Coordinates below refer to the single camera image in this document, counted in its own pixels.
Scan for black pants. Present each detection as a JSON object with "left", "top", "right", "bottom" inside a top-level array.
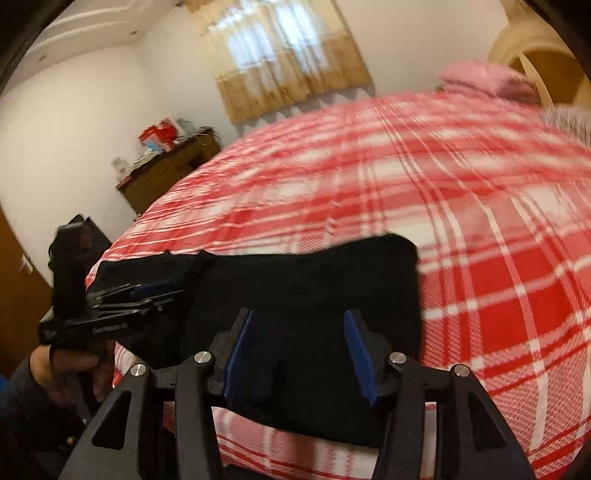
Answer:
[{"left": 87, "top": 233, "right": 422, "bottom": 449}]

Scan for wooden door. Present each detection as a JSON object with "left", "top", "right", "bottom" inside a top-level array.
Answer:
[{"left": 0, "top": 203, "right": 55, "bottom": 366}]

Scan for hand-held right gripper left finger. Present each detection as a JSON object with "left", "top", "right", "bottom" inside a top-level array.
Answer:
[{"left": 59, "top": 307, "right": 256, "bottom": 480}]

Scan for brown wooden desk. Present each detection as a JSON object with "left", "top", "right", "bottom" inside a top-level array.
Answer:
[{"left": 115, "top": 129, "right": 222, "bottom": 215}]

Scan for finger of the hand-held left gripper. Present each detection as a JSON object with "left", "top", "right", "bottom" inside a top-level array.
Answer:
[
  {"left": 92, "top": 290, "right": 188, "bottom": 325},
  {"left": 88, "top": 279, "right": 177, "bottom": 304}
]

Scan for person's left forearm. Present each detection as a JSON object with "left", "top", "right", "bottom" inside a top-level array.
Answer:
[{"left": 0, "top": 357, "right": 95, "bottom": 480}]

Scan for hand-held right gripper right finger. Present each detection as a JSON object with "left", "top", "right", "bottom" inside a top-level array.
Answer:
[{"left": 344, "top": 309, "right": 539, "bottom": 480}]

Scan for person's left hand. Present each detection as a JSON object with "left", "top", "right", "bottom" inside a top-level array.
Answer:
[{"left": 29, "top": 344, "right": 115, "bottom": 411}]

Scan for pink folded blanket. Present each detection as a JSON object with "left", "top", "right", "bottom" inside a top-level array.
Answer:
[{"left": 438, "top": 62, "right": 539, "bottom": 103}]

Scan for beige floral window curtain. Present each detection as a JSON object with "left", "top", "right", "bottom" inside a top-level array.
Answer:
[{"left": 185, "top": 0, "right": 373, "bottom": 124}]

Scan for red gift bag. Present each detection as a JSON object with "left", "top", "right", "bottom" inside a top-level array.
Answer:
[{"left": 140, "top": 119, "right": 179, "bottom": 148}]

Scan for bed with red plaid sheet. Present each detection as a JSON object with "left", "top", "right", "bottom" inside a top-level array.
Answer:
[{"left": 85, "top": 90, "right": 591, "bottom": 480}]

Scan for cream wooden headboard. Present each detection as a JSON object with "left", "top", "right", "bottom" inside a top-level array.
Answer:
[{"left": 488, "top": 23, "right": 579, "bottom": 109}]

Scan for striped pillow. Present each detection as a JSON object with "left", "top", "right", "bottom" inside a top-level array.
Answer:
[{"left": 540, "top": 104, "right": 591, "bottom": 140}]

